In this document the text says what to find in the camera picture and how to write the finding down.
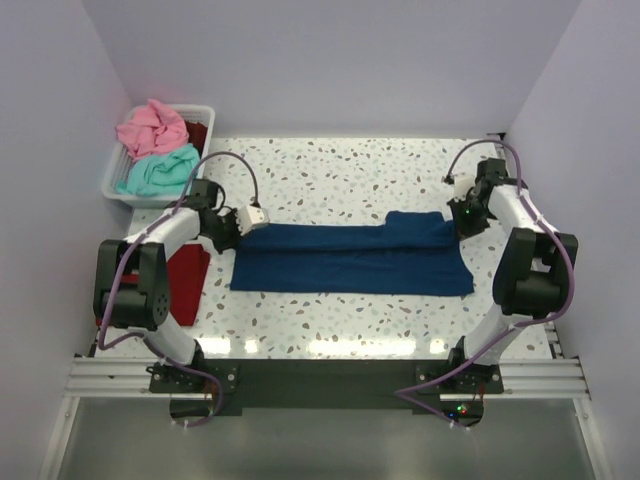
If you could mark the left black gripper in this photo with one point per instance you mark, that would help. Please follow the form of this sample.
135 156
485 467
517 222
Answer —
223 246

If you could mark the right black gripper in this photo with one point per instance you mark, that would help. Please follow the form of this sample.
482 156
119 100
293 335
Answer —
463 229

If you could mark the dark blue t shirt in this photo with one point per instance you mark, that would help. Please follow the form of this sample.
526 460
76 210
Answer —
410 253

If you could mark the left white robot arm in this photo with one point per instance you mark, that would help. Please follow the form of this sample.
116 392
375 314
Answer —
132 296

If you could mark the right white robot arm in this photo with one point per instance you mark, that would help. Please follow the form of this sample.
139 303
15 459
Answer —
534 281

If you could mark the folded red t shirt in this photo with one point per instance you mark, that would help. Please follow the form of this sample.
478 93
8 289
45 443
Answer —
187 270

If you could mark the teal t shirt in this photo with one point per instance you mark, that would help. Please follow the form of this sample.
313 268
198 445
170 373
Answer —
160 175

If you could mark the dark red t shirt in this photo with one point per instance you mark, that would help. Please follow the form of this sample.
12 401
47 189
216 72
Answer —
197 135

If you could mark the pink t shirt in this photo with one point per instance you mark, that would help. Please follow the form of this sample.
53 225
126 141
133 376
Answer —
154 129

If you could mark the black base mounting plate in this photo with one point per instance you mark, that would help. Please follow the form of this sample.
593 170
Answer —
228 387

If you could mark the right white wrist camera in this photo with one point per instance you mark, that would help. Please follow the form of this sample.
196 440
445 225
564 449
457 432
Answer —
461 185

